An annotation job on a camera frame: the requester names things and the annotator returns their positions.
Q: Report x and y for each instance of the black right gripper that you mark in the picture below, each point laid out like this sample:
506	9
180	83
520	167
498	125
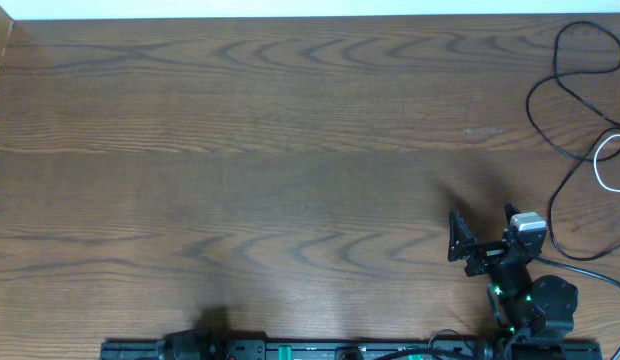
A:
487	255

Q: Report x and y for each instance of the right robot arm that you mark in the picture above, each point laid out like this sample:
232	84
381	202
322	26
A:
543	306

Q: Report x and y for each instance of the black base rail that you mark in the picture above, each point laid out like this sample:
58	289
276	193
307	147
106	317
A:
203	345

